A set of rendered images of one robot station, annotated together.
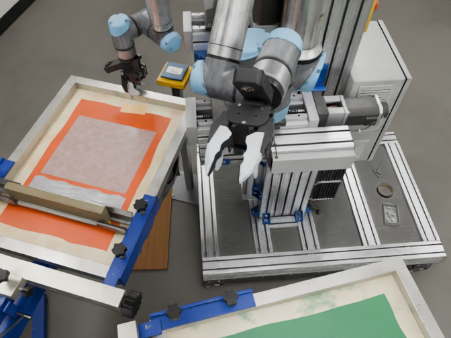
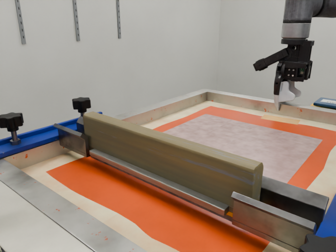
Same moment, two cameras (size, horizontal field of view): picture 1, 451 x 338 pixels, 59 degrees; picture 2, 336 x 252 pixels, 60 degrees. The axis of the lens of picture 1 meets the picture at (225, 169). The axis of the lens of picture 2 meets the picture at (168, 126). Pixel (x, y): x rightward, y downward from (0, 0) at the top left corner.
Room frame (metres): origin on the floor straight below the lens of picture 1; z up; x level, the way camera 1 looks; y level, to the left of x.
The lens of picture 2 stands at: (0.28, 0.36, 1.23)
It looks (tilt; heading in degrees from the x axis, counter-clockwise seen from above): 20 degrees down; 23
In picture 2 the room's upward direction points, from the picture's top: straight up
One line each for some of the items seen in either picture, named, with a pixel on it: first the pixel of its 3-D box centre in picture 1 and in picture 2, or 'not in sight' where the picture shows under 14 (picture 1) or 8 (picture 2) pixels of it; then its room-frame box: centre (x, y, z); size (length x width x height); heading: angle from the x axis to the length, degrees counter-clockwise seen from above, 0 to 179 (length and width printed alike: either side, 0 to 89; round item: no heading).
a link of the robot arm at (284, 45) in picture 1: (278, 58); not in sight; (0.63, -0.10, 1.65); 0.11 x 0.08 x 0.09; 160
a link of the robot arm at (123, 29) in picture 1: (121, 31); (300, 2); (1.23, 0.37, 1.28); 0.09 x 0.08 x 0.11; 132
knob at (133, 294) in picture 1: (127, 302); not in sight; (0.35, 0.28, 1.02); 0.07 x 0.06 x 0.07; 164
